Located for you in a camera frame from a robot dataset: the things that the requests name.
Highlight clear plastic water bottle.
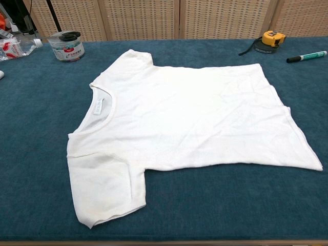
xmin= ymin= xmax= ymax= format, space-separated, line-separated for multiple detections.
xmin=0 ymin=28 xmax=44 ymax=62

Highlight black tripod stand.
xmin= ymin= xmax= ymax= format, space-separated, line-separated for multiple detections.
xmin=46 ymin=0 xmax=63 ymax=33

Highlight black-handled scissors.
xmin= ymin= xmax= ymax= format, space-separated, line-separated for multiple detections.
xmin=42 ymin=30 xmax=82 ymax=43

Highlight clear round plastic tub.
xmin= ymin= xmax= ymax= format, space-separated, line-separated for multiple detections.
xmin=48 ymin=32 xmax=85 ymax=63

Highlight dark round disc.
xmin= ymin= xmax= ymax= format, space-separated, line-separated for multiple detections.
xmin=253 ymin=38 xmax=280 ymax=54

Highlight blue carpet table cover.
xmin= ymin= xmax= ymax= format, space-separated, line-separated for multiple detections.
xmin=0 ymin=35 xmax=328 ymax=243

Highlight green white marker pen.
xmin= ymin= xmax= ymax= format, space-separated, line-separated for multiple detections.
xmin=286 ymin=50 xmax=328 ymax=64

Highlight white short-sleeved T-shirt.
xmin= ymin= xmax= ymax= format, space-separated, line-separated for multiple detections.
xmin=67 ymin=49 xmax=324 ymax=222

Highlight yellow tape measure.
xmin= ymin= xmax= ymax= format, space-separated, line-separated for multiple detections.
xmin=238 ymin=30 xmax=287 ymax=56

